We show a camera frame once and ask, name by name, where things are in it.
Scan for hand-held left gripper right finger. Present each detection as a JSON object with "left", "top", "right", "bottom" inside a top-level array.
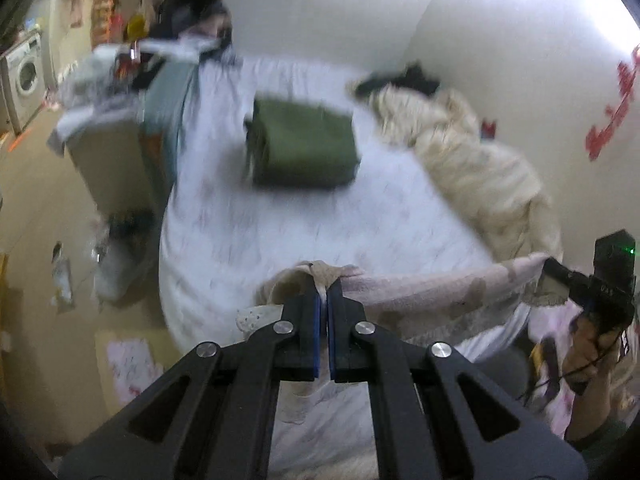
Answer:
[{"left": 328, "top": 279, "right": 589, "bottom": 480}]

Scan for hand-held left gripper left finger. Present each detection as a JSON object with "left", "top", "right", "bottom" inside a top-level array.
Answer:
[{"left": 59, "top": 286, "right": 322, "bottom": 480}]

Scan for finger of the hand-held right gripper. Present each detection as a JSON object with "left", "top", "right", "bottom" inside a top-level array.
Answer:
[{"left": 539, "top": 256, "right": 596, "bottom": 307}]

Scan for pink patterned pants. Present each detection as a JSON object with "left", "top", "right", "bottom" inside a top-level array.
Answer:
[{"left": 235, "top": 252, "right": 566, "bottom": 480}]

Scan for person's right forearm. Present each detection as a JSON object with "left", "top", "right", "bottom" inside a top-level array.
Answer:
[{"left": 565, "top": 355, "right": 640, "bottom": 466}]

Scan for person's right hand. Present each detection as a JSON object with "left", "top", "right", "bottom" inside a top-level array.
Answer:
[{"left": 562, "top": 305, "right": 632, "bottom": 396}]

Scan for bed with white sheet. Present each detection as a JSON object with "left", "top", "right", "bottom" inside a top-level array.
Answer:
[{"left": 158, "top": 55, "right": 538, "bottom": 480}]

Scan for cream fluffy blanket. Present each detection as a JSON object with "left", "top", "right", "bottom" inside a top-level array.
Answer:
[{"left": 350, "top": 85, "right": 564, "bottom": 263}]

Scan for pink printed paper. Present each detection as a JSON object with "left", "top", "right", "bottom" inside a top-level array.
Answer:
[{"left": 107, "top": 339, "right": 164, "bottom": 407}]

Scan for folded green cloth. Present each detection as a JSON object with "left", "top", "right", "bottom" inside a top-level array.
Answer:
[{"left": 244, "top": 92, "right": 362, "bottom": 190}]

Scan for white bag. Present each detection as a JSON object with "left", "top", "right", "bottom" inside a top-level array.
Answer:
[{"left": 92, "top": 214, "right": 157, "bottom": 302}]

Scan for dark cloth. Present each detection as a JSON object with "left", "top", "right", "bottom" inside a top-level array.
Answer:
[{"left": 352, "top": 62, "right": 444, "bottom": 99}]

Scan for teal cloth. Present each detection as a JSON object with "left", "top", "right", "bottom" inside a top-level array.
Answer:
[{"left": 139, "top": 62, "right": 202, "bottom": 196}]

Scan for pile of mixed clothes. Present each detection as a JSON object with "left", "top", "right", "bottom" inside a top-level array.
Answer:
[{"left": 47, "top": 35, "right": 242, "bottom": 157}]

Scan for hanging dark clothes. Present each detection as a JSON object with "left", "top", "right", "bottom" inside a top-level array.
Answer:
[{"left": 144, "top": 0, "right": 232, "bottom": 42}]

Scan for white washing machine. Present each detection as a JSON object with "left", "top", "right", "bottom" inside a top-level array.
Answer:
[{"left": 0, "top": 34, "right": 49, "bottom": 134}]

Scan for black cable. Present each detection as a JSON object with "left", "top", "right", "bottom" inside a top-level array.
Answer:
[{"left": 520, "top": 337, "right": 623, "bottom": 403}]

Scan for red wall decoration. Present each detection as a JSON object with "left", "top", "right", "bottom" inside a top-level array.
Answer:
[{"left": 584, "top": 45, "right": 640, "bottom": 162}]

